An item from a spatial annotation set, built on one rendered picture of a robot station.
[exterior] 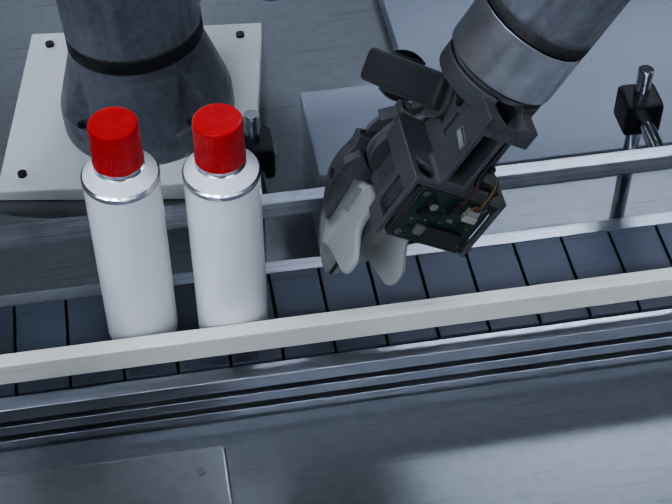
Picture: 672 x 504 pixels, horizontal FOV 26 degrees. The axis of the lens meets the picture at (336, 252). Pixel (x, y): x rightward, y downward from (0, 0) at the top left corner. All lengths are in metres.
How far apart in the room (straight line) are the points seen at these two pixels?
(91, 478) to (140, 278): 0.14
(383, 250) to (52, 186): 0.34
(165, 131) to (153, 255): 0.25
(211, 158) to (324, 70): 0.44
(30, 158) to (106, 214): 0.33
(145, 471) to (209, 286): 0.13
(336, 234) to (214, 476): 0.19
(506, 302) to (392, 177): 0.16
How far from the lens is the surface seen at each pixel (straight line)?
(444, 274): 1.11
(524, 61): 0.89
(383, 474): 1.06
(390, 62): 1.00
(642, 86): 1.13
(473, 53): 0.90
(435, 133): 0.95
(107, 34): 1.19
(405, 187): 0.92
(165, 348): 1.03
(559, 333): 1.09
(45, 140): 1.30
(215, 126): 0.93
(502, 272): 1.12
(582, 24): 0.88
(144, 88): 1.22
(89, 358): 1.03
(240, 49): 1.36
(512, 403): 1.10
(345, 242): 1.00
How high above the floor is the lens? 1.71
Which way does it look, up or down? 47 degrees down
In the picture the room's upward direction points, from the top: straight up
